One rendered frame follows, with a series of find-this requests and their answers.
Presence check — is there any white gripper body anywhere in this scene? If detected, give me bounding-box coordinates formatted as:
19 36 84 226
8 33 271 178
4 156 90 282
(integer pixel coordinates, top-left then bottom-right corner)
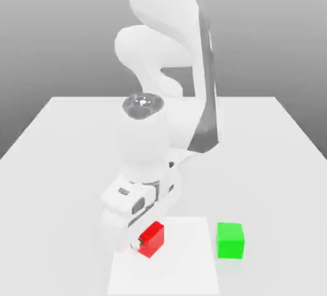
101 173 184 253

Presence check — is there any small red cube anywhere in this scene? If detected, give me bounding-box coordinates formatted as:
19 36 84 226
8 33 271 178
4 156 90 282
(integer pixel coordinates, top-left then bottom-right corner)
137 221 165 259

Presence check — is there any small green cube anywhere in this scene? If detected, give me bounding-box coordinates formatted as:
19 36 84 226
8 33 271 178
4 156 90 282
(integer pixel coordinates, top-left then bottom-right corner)
216 222 245 260

